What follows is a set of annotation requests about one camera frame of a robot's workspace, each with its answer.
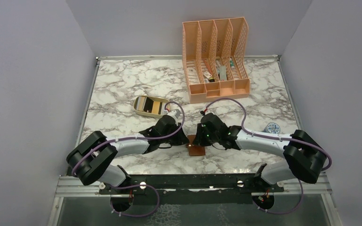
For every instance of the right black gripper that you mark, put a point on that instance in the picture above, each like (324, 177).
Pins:
(199, 140)

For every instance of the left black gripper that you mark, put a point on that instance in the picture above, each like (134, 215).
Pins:
(181, 139)

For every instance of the brown leather card holder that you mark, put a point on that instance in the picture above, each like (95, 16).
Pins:
(194, 150)

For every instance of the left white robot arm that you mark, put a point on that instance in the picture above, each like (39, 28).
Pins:
(91, 160)

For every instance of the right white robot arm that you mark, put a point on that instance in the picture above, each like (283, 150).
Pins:
(302, 158)

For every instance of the tan oval card tray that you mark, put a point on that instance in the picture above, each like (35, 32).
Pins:
(149, 106)

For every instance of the small box in organizer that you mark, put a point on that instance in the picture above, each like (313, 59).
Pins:
(208, 77)

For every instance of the green white tube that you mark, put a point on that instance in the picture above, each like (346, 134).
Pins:
(232, 64)

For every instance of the orange plastic file organizer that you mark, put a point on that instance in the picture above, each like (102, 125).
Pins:
(208, 44)

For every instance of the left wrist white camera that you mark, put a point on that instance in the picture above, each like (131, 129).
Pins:
(175, 114)

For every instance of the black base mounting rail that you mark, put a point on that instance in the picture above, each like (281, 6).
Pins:
(188, 189)

